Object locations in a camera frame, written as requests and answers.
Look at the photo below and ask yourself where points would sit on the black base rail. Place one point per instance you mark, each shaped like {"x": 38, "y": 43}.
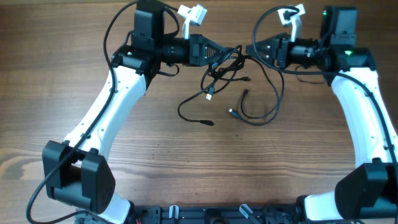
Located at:
{"x": 268, "y": 214}

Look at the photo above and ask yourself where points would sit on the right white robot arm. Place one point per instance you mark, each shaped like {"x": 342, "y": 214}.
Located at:
{"x": 370, "y": 191}

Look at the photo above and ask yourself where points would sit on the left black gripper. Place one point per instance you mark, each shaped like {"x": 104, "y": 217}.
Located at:
{"x": 197, "y": 48}

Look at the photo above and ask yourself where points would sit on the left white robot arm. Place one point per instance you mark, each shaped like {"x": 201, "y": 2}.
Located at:
{"x": 76, "y": 170}

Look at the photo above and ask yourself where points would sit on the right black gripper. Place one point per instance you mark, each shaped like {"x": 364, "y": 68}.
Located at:
{"x": 282, "y": 41}

